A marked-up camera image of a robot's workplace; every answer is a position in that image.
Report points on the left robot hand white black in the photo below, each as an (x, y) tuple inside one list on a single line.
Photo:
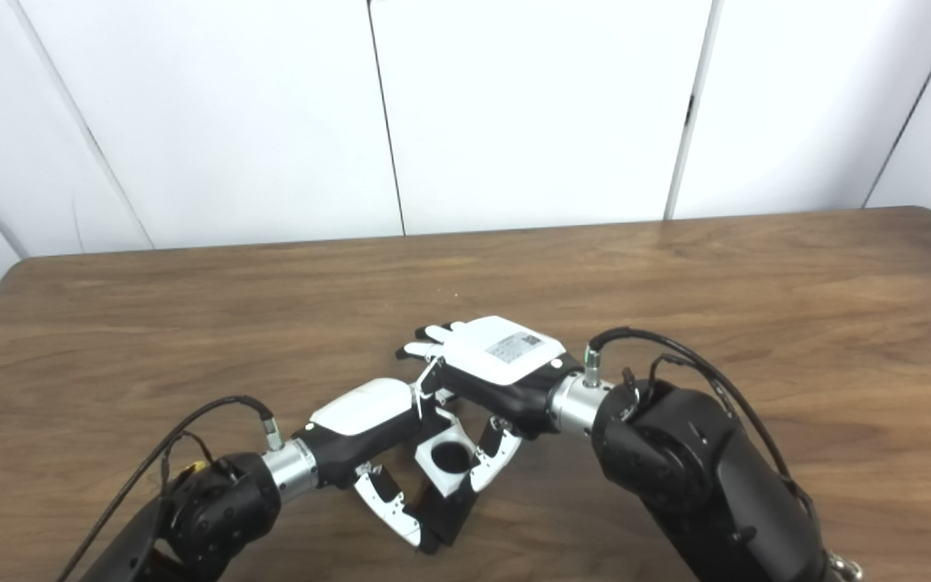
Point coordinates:
[(364, 412)]

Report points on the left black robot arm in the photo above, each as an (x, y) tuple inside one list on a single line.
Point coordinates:
[(215, 517)]

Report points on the white square piece with hole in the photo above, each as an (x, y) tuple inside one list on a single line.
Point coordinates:
[(431, 473)]

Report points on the black peg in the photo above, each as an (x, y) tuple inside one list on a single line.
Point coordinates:
[(453, 517)]

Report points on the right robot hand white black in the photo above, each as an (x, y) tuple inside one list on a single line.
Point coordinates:
[(498, 356)]

